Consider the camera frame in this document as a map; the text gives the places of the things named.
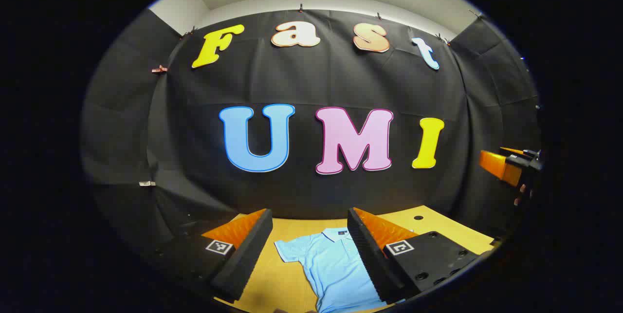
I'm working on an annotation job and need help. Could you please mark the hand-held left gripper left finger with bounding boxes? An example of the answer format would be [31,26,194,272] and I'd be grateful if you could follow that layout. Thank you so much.
[151,208,274,304]

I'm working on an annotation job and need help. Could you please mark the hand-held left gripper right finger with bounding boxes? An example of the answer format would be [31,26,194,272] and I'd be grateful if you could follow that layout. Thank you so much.
[347,207,495,305]

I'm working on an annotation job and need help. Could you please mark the light blue T-shirt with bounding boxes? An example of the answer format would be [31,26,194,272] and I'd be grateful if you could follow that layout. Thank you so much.
[274,227,405,313]

